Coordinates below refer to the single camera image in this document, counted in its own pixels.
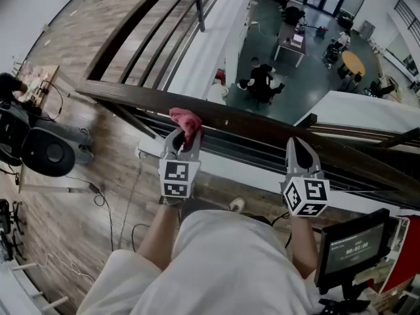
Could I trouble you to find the white staircase balustrade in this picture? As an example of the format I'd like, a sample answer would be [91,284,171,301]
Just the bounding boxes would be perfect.
[293,90,420,135]

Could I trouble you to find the round orange rug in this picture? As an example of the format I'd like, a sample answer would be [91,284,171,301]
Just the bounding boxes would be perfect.
[340,51,366,77]

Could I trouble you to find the pink cloth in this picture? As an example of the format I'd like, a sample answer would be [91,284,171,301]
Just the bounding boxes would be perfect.
[169,107,205,152]

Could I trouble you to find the white floor cable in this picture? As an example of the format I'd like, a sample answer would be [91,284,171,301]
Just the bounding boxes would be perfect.
[35,251,96,284]

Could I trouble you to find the person's white shoe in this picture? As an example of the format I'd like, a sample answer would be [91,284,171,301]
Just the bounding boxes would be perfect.
[228,198,247,213]

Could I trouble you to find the black metal balcony railing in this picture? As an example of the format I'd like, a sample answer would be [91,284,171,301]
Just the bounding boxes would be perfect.
[392,0,420,41]

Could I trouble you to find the person's right forearm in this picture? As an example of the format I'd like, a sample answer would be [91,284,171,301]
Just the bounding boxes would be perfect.
[287,213,320,280]

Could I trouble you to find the person's black trousers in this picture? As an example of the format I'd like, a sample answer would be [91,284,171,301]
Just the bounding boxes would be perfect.
[244,213,274,226]

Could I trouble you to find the black backpack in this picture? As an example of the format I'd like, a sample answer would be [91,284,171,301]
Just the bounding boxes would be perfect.
[0,106,31,167]

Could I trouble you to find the black office chair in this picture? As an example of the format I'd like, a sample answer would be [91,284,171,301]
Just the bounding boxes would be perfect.
[0,199,26,263]

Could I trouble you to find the white metal rack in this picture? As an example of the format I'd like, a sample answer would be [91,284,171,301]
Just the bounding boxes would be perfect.
[0,262,70,315]

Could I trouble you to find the person's white shirt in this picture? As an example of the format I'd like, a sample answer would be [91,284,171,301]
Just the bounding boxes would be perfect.
[77,208,329,315]

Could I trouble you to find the gray tall bin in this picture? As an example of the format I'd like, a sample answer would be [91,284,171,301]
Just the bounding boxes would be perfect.
[360,20,377,41]

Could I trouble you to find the dark wooden handrail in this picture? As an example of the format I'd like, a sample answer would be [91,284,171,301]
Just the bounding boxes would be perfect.
[75,0,420,207]

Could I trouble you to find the dark wrist strap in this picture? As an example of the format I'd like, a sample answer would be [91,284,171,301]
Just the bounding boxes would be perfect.
[158,195,186,209]

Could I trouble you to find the black floor cable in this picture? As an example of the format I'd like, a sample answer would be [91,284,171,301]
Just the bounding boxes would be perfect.
[64,175,115,253]

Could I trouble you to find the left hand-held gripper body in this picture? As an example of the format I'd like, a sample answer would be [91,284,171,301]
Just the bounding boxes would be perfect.
[158,150,201,199]

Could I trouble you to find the black monitor stand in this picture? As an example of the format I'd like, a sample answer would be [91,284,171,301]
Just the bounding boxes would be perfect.
[318,280,372,315]

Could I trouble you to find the person's left forearm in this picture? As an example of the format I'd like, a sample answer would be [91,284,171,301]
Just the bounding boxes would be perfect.
[136,203,182,272]

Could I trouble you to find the black tether cable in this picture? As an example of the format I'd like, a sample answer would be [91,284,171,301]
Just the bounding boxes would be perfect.
[131,223,151,253]
[270,210,293,249]

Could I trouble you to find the red panel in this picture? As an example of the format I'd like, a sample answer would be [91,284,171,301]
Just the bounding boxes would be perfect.
[380,213,420,295]

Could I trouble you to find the gray rectangular table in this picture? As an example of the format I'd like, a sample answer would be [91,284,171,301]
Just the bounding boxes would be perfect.
[274,21,307,70]

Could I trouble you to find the black monitor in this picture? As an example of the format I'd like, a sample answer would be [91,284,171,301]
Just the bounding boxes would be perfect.
[314,208,392,296]

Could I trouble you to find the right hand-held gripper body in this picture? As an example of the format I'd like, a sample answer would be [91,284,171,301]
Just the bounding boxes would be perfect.
[279,171,331,217]

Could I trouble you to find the light wooden table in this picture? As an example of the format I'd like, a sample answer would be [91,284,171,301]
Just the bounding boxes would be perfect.
[14,64,60,107]

